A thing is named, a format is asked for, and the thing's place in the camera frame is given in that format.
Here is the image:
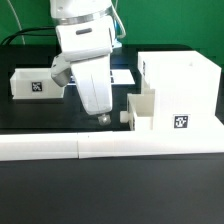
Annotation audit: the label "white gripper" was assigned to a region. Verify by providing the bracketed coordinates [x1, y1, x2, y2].
[71, 55, 112, 126]

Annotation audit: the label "white front drawer tray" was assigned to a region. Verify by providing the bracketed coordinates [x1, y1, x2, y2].
[120, 91, 155, 131]

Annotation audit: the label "white drawer tray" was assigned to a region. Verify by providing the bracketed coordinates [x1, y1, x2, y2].
[120, 91, 155, 131]
[10, 68, 64, 99]

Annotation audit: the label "white drawer cabinet box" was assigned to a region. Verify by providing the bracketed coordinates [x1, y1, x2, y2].
[138, 50, 223, 130]

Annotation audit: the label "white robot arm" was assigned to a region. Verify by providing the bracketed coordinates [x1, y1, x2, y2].
[50, 0, 121, 125]

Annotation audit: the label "white fiducial marker sheet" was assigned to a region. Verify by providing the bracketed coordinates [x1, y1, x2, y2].
[66, 68, 136, 86]

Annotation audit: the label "white L-shaped foam fence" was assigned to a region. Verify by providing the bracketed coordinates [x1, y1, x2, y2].
[0, 118, 224, 161]

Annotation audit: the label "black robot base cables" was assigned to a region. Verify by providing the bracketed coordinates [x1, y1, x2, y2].
[0, 26, 56, 46]

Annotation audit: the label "white cable on backdrop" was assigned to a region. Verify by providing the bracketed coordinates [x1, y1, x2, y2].
[5, 0, 26, 46]

